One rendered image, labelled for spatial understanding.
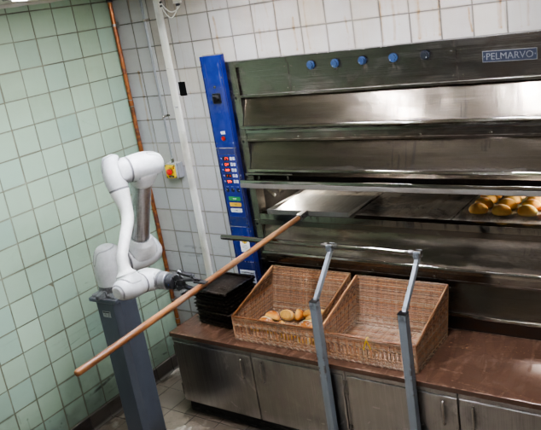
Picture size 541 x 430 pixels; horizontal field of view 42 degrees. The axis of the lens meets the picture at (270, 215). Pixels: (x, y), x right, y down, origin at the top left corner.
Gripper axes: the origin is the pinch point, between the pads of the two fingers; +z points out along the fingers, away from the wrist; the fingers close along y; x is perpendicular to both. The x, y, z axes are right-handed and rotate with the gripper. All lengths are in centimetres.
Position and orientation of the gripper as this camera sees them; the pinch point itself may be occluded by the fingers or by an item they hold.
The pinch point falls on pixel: (201, 285)
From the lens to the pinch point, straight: 334.1
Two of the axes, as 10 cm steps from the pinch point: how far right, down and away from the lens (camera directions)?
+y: 1.5, 9.4, 3.0
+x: -5.4, 3.3, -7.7
